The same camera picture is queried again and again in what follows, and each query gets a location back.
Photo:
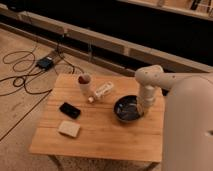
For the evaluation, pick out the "cream white gripper body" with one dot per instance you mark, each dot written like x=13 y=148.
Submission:
x=145 y=98

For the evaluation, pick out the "dark ceramic bowl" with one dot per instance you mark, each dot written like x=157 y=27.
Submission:
x=126 y=110

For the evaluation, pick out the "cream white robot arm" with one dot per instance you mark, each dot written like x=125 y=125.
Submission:
x=188 y=118

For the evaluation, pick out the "white plastic bottle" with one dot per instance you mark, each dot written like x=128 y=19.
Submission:
x=101 y=91

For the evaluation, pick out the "long wooden shelf beam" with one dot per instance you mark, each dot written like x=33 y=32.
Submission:
x=132 y=50

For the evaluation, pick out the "white cup with brown ball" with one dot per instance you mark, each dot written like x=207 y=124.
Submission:
x=84 y=81

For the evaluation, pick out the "wooden table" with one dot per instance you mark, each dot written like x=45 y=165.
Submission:
x=101 y=134

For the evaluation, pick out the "black smartphone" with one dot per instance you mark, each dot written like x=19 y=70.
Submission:
x=70 y=110

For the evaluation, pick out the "beige sponge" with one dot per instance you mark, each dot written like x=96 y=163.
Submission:
x=69 y=128

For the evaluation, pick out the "black power adapter box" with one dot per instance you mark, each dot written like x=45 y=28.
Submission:
x=45 y=63

